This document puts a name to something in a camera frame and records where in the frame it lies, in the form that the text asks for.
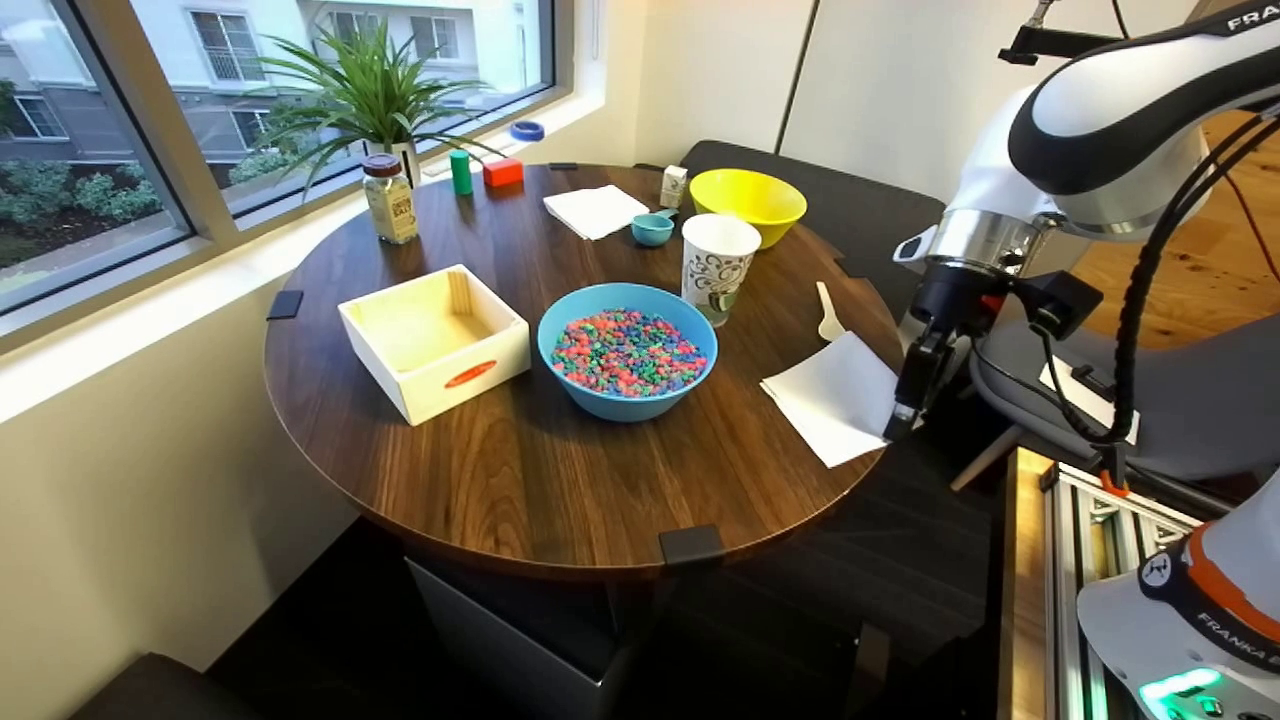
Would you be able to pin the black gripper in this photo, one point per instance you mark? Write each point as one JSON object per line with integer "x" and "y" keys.
{"x": 959, "y": 305}

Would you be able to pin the white plastic spoon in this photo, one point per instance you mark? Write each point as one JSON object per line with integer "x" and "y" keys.
{"x": 829, "y": 320}

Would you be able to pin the white paper towel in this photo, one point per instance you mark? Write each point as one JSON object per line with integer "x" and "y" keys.
{"x": 842, "y": 398}

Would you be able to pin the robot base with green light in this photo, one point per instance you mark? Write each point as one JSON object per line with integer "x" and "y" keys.
{"x": 1193, "y": 634}

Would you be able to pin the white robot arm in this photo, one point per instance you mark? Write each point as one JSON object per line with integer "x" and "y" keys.
{"x": 1098, "y": 151}

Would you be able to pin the patterned paper cup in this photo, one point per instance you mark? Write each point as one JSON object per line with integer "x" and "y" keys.
{"x": 715, "y": 266}

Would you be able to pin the teal measuring cup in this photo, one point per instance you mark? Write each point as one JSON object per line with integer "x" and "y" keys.
{"x": 651, "y": 229}

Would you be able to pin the yellow plastic bowl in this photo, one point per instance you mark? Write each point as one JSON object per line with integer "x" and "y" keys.
{"x": 755, "y": 197}

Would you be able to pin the grey armchair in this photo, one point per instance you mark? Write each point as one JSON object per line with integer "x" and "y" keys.
{"x": 1203, "y": 415}

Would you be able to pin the small white packet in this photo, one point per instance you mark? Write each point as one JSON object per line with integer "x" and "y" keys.
{"x": 673, "y": 184}

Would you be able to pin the blue bowl of colourful cereal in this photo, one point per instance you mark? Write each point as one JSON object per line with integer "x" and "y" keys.
{"x": 625, "y": 351}

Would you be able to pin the folded white napkin stack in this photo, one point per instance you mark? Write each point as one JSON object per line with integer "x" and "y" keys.
{"x": 593, "y": 212}

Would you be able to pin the round wooden table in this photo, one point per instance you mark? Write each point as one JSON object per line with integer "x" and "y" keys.
{"x": 523, "y": 477}

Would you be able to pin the blue lid on sill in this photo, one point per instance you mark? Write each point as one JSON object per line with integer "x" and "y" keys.
{"x": 531, "y": 131}

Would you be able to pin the green block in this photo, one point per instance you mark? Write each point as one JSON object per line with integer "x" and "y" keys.
{"x": 461, "y": 172}

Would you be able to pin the white wooden box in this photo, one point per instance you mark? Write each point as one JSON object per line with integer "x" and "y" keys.
{"x": 436, "y": 341}

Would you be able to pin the glass jar with dark lid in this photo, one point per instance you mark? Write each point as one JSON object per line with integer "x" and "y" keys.
{"x": 389, "y": 201}

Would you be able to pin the potted green plant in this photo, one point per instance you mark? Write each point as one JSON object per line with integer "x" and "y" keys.
{"x": 362, "y": 95}

